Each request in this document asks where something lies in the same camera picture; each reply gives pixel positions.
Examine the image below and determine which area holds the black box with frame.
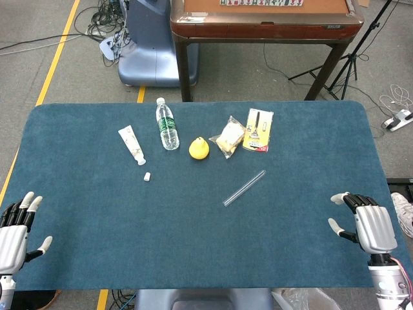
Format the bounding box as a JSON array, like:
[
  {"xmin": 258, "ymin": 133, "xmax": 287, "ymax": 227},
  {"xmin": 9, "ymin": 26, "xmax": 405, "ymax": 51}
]
[{"xmin": 386, "ymin": 177, "xmax": 413, "ymax": 195}]

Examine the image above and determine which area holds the yellow pear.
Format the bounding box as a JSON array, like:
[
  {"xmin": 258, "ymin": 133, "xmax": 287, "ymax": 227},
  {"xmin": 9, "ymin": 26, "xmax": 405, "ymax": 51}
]
[{"xmin": 188, "ymin": 136, "xmax": 210, "ymax": 161}]

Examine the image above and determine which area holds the black tripod stand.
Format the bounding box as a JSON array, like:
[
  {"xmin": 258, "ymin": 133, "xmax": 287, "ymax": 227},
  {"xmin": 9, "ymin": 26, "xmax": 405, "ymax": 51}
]
[{"xmin": 287, "ymin": 0, "xmax": 398, "ymax": 101}]

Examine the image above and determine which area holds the clear plastic water bottle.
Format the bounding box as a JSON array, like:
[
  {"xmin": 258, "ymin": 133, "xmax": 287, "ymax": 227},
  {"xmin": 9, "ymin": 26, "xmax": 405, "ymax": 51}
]
[{"xmin": 156, "ymin": 97, "xmax": 181, "ymax": 151}]

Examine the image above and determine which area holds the white toothpaste tube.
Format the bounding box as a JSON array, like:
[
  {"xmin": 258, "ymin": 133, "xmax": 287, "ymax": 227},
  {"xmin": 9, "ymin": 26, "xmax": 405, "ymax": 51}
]
[{"xmin": 117, "ymin": 125, "xmax": 147, "ymax": 167}]

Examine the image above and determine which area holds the blue table cloth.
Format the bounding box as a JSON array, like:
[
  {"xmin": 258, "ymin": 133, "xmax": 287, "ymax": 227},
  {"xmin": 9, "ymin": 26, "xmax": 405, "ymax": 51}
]
[{"xmin": 0, "ymin": 100, "xmax": 413, "ymax": 292}]

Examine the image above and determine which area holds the coiled white cable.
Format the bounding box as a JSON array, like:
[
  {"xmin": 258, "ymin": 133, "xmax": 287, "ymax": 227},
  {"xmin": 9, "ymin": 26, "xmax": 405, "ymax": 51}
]
[{"xmin": 378, "ymin": 83, "xmax": 413, "ymax": 112}]

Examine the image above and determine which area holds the brown mahjong table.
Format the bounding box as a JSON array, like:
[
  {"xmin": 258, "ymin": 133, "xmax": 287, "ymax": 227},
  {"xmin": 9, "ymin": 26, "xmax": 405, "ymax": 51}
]
[{"xmin": 169, "ymin": 0, "xmax": 365, "ymax": 103}]

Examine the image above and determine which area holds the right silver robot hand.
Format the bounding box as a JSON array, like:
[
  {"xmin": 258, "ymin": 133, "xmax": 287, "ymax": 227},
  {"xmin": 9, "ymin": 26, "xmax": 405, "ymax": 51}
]
[{"xmin": 328, "ymin": 192, "xmax": 398, "ymax": 258}]

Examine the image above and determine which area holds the blue-grey robot torso base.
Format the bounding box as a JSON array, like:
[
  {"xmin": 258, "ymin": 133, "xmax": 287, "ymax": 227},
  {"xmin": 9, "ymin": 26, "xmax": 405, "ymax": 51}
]
[{"xmin": 133, "ymin": 287, "xmax": 276, "ymax": 310}]

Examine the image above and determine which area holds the white multi-socket with plugs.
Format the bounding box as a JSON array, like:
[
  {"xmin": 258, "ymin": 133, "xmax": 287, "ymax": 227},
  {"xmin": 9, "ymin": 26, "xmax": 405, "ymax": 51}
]
[{"xmin": 99, "ymin": 33, "xmax": 125, "ymax": 62}]

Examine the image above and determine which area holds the bread snack in clear wrapper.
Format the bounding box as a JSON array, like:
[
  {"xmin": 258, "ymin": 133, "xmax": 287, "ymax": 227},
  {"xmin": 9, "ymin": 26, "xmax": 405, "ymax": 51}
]
[{"xmin": 208, "ymin": 115, "xmax": 247, "ymax": 160}]

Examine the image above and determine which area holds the tangle of black cables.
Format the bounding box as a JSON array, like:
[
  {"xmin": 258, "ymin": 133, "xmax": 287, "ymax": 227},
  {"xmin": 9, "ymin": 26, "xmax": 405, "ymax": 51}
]
[{"xmin": 74, "ymin": 0, "xmax": 130, "ymax": 68}]

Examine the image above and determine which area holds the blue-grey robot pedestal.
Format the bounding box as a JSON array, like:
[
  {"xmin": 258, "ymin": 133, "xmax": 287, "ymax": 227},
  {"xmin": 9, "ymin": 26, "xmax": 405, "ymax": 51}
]
[{"xmin": 117, "ymin": 0, "xmax": 199, "ymax": 88}]

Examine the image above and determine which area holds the long black floor cable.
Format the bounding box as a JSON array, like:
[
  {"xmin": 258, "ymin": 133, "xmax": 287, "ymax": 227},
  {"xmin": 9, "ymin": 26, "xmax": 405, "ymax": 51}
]
[{"xmin": 0, "ymin": 32, "xmax": 90, "ymax": 52}]

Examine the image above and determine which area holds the white sneaker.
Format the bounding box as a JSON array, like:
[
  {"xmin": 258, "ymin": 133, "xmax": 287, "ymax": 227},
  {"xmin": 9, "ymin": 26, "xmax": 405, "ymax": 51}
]
[{"xmin": 390, "ymin": 192, "xmax": 413, "ymax": 240}]

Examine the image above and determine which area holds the thin black floor cable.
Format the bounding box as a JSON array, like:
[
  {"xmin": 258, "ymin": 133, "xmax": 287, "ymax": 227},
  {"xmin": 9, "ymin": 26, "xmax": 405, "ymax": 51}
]
[{"xmin": 262, "ymin": 43, "xmax": 385, "ymax": 118}]

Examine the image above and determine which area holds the row of face-up mahjong tiles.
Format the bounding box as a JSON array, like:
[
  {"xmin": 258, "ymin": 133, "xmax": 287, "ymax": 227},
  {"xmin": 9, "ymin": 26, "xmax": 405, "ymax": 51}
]
[{"xmin": 219, "ymin": 0, "xmax": 305, "ymax": 8}]

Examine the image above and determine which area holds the white power strip with plugs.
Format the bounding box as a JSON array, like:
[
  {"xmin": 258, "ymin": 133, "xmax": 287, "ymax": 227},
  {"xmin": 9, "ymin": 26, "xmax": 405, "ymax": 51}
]
[{"xmin": 381, "ymin": 108, "xmax": 413, "ymax": 132}]

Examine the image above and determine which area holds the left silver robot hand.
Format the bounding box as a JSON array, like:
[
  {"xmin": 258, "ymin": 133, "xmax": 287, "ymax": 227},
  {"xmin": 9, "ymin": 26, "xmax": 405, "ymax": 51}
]
[{"xmin": 0, "ymin": 191, "xmax": 54, "ymax": 276}]

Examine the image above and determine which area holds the clear plastic bag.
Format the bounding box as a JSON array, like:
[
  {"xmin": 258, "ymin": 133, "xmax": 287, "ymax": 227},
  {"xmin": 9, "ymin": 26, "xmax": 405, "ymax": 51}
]
[{"xmin": 270, "ymin": 287, "xmax": 343, "ymax": 310}]

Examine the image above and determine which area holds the clear glass tube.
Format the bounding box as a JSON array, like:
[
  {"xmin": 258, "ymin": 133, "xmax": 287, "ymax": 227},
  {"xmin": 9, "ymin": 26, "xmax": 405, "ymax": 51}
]
[{"xmin": 222, "ymin": 169, "xmax": 267, "ymax": 208}]

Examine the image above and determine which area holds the razor in yellow blister pack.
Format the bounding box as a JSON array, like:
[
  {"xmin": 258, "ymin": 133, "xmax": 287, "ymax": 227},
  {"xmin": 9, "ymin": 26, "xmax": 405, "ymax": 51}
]
[{"xmin": 241, "ymin": 108, "xmax": 275, "ymax": 154}]

